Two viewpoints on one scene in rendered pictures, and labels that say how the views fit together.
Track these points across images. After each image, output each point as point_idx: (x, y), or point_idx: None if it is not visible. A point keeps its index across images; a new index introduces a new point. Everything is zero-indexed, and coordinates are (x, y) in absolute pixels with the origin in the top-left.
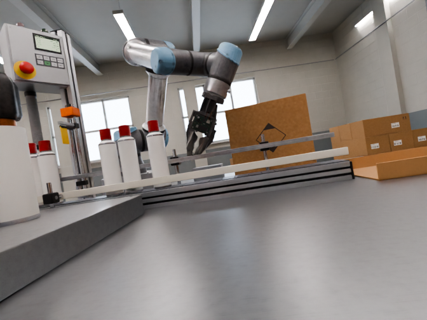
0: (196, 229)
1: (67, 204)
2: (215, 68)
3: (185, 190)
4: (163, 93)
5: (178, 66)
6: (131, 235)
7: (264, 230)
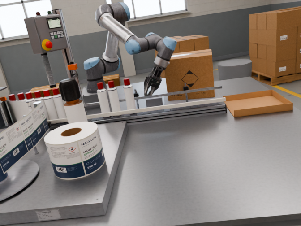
0: (160, 143)
1: None
2: (162, 53)
3: (145, 117)
4: None
5: (141, 50)
6: (135, 144)
7: (183, 145)
